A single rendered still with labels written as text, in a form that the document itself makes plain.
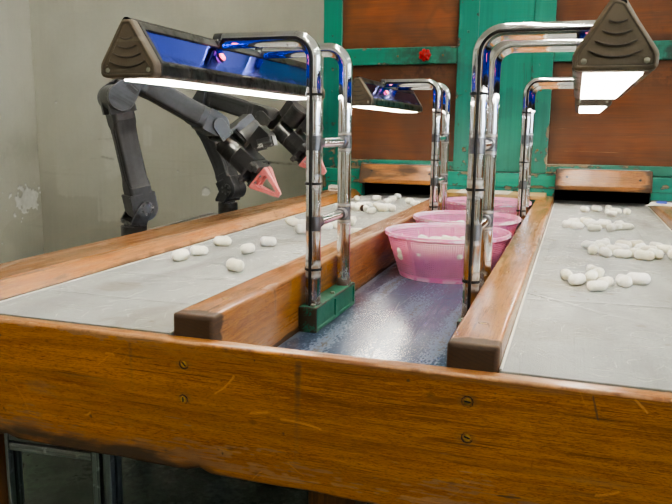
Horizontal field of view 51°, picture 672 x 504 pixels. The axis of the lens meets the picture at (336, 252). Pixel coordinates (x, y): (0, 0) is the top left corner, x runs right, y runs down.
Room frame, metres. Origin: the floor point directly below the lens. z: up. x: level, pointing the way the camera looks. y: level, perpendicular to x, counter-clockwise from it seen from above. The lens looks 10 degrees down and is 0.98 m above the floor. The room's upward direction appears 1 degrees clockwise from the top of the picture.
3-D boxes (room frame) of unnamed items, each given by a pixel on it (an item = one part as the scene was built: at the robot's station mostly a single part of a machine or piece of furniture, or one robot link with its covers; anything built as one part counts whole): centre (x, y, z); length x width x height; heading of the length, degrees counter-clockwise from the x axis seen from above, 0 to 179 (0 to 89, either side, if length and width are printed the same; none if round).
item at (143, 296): (1.71, 0.05, 0.73); 1.81 x 0.30 x 0.02; 162
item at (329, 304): (1.16, 0.09, 0.90); 0.20 x 0.19 x 0.45; 162
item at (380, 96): (2.11, -0.15, 1.08); 0.62 x 0.08 x 0.07; 162
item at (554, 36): (1.03, -0.29, 0.90); 0.20 x 0.19 x 0.45; 162
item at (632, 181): (2.33, -0.87, 0.83); 0.30 x 0.06 x 0.07; 72
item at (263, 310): (1.66, -0.12, 0.71); 1.81 x 0.05 x 0.11; 162
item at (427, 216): (1.76, -0.33, 0.72); 0.27 x 0.27 x 0.10
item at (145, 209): (1.71, 0.49, 0.77); 0.09 x 0.06 x 0.06; 34
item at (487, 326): (1.55, -0.43, 0.71); 1.81 x 0.05 x 0.11; 162
